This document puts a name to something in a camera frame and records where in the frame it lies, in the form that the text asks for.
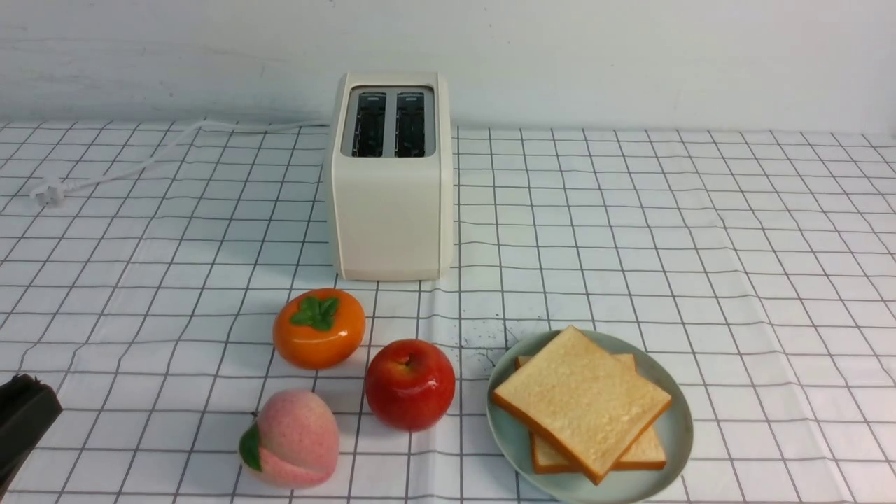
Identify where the white grid tablecloth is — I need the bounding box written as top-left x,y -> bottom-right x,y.
1,123 -> 895,503

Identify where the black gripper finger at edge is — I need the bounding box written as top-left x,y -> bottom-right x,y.
1,374 -> 63,494

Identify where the orange persimmon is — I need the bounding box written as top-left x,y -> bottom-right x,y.
272,288 -> 367,370

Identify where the toasted bread slice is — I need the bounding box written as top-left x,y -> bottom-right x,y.
491,326 -> 672,484
514,353 -> 669,475

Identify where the pink peach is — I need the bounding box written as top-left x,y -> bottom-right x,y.
237,388 -> 340,490

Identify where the cream white toaster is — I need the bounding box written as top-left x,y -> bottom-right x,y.
322,71 -> 456,281

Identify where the light green plate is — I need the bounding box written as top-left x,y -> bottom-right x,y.
487,330 -> 694,503

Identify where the white power cable with plug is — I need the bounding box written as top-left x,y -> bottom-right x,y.
29,119 -> 331,208

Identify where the red apple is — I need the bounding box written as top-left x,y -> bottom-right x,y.
365,339 -> 456,433

